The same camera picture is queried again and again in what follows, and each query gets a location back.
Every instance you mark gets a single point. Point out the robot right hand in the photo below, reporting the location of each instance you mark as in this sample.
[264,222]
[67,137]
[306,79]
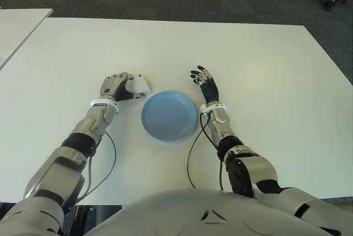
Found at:
[209,90]

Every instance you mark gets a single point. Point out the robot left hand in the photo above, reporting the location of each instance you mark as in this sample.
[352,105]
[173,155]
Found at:
[110,87]

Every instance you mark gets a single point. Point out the white charger plug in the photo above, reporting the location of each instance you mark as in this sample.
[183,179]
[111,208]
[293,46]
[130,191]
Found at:
[139,85]

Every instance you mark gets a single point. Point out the grey robot torso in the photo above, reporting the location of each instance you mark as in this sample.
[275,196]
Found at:
[198,214]

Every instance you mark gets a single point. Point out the white side table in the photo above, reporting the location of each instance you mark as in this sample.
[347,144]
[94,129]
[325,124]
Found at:
[16,26]

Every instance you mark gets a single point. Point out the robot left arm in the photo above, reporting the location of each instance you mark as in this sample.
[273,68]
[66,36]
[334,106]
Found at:
[69,158]

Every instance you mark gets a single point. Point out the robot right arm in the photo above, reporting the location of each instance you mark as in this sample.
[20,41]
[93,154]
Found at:
[256,167]

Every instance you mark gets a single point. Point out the blue plate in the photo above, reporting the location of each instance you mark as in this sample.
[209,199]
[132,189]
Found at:
[169,116]

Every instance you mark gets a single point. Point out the black table frame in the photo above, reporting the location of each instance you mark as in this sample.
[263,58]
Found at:
[85,219]

